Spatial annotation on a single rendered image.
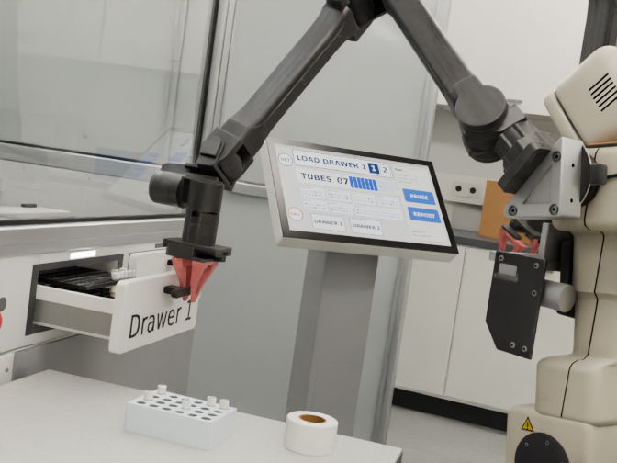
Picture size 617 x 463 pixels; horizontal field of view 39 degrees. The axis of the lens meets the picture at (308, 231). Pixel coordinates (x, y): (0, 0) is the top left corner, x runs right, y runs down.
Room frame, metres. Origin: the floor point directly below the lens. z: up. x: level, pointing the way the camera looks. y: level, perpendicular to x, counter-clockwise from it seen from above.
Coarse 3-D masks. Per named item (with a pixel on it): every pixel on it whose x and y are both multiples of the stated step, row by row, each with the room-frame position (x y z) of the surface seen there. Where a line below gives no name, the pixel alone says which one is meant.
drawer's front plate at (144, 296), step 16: (128, 288) 1.30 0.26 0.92; (144, 288) 1.35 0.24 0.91; (160, 288) 1.41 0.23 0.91; (128, 304) 1.31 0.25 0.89; (144, 304) 1.36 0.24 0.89; (160, 304) 1.42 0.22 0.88; (176, 304) 1.48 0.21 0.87; (192, 304) 1.55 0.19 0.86; (112, 320) 1.30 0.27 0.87; (128, 320) 1.31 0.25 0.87; (192, 320) 1.56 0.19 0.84; (112, 336) 1.30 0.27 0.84; (128, 336) 1.32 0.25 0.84; (144, 336) 1.37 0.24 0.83; (160, 336) 1.43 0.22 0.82; (112, 352) 1.30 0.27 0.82
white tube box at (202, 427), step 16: (160, 400) 1.16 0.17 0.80; (176, 400) 1.17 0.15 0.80; (192, 400) 1.18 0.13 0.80; (128, 416) 1.13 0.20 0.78; (144, 416) 1.12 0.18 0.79; (160, 416) 1.11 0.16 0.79; (176, 416) 1.11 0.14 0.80; (192, 416) 1.12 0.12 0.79; (208, 416) 1.12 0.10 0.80; (224, 416) 1.13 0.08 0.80; (144, 432) 1.12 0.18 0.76; (160, 432) 1.11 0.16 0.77; (176, 432) 1.11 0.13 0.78; (192, 432) 1.10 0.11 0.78; (208, 432) 1.09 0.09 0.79; (224, 432) 1.14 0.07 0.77; (208, 448) 1.09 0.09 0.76
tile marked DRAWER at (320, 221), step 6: (312, 216) 2.18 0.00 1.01; (318, 216) 2.19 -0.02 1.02; (324, 216) 2.20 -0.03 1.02; (330, 216) 2.21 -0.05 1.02; (336, 216) 2.22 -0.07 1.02; (312, 222) 2.17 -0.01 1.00; (318, 222) 2.18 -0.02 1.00; (324, 222) 2.19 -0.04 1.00; (330, 222) 2.20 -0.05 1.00; (336, 222) 2.21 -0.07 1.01; (342, 222) 2.21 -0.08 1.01; (318, 228) 2.17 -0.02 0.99; (324, 228) 2.18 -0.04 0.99; (330, 228) 2.18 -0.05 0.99; (336, 228) 2.19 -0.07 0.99; (342, 228) 2.20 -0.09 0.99
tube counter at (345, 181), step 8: (336, 176) 2.30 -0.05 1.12; (344, 176) 2.32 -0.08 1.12; (352, 176) 2.33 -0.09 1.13; (360, 176) 2.34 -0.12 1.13; (344, 184) 2.30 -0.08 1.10; (352, 184) 2.31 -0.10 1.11; (360, 184) 2.33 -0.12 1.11; (368, 184) 2.34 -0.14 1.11; (376, 184) 2.35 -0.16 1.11; (384, 184) 2.37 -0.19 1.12; (392, 184) 2.38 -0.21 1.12; (384, 192) 2.35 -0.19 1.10; (392, 192) 2.36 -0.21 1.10
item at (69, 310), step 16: (48, 288) 1.35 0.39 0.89; (48, 304) 1.35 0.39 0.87; (64, 304) 1.34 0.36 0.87; (80, 304) 1.33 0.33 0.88; (96, 304) 1.33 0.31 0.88; (112, 304) 1.32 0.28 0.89; (48, 320) 1.35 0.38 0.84; (64, 320) 1.34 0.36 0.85; (80, 320) 1.33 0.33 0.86; (96, 320) 1.32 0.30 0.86; (96, 336) 1.33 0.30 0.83
